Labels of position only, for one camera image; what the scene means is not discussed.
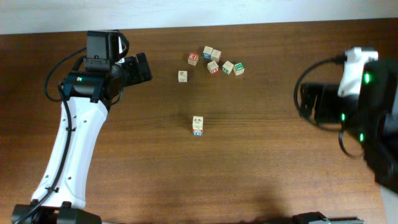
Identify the wooden block blue D side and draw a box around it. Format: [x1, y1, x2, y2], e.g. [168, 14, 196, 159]
[192, 116, 203, 129]

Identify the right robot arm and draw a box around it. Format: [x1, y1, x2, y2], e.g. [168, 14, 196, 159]
[294, 56, 397, 204]

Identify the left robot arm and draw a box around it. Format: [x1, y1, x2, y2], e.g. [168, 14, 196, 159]
[11, 30, 152, 223]

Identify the wooden block letter K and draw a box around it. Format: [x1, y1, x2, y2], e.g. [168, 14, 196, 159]
[178, 71, 188, 83]

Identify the wooden block red top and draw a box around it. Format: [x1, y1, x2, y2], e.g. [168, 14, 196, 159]
[187, 53, 199, 66]

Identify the wooden block Y red side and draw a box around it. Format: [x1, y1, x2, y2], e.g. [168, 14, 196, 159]
[206, 60, 219, 74]

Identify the plain wooden block hourglass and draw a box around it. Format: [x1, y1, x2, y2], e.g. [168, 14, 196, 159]
[210, 49, 221, 63]

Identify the wooden block green B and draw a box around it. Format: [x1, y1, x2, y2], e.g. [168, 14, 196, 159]
[233, 62, 245, 75]

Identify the wooden block green side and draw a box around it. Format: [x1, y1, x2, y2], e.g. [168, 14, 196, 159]
[222, 61, 234, 75]

